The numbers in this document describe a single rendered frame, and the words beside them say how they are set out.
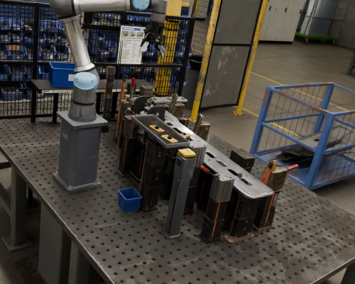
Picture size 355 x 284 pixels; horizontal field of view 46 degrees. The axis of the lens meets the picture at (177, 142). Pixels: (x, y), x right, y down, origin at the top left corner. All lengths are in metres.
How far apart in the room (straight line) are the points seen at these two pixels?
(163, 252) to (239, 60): 4.37
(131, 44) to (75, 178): 1.34
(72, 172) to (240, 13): 3.97
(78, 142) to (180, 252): 0.78
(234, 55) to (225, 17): 0.61
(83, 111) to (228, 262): 1.05
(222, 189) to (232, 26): 3.98
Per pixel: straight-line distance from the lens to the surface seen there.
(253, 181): 2.17
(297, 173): 4.54
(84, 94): 2.22
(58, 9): 2.19
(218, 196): 2.01
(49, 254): 2.71
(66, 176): 2.40
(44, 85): 3.02
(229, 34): 5.76
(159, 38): 2.30
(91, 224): 2.15
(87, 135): 2.27
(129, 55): 3.35
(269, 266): 2.14
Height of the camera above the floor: 1.95
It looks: 23 degrees down
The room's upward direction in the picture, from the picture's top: 10 degrees clockwise
